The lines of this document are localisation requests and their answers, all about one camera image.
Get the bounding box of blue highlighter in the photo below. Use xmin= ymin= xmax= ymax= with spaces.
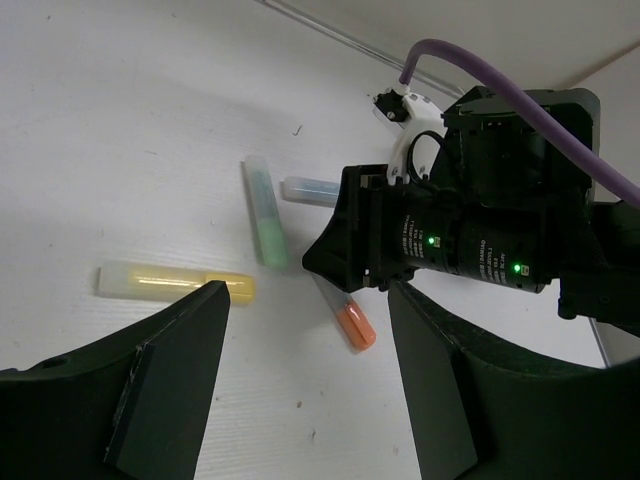
xmin=282 ymin=177 xmax=340 ymax=207

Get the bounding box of orange highlighter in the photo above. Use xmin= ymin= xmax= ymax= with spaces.
xmin=311 ymin=274 xmax=377 ymax=352

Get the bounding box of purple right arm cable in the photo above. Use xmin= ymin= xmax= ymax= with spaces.
xmin=399 ymin=38 xmax=640 ymax=209

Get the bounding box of yellow highlighter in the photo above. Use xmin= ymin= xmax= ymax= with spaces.
xmin=96 ymin=261 xmax=256 ymax=305

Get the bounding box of green highlighter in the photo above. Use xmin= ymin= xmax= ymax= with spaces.
xmin=244 ymin=155 xmax=289 ymax=269

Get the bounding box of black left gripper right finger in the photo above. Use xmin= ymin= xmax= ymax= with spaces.
xmin=388 ymin=287 xmax=639 ymax=479

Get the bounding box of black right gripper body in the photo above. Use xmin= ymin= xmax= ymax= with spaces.
xmin=302 ymin=87 xmax=600 ymax=293

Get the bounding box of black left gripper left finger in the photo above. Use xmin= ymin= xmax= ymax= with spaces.
xmin=1 ymin=281 xmax=230 ymax=479

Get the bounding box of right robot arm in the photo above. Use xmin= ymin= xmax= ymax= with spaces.
xmin=302 ymin=86 xmax=639 ymax=334

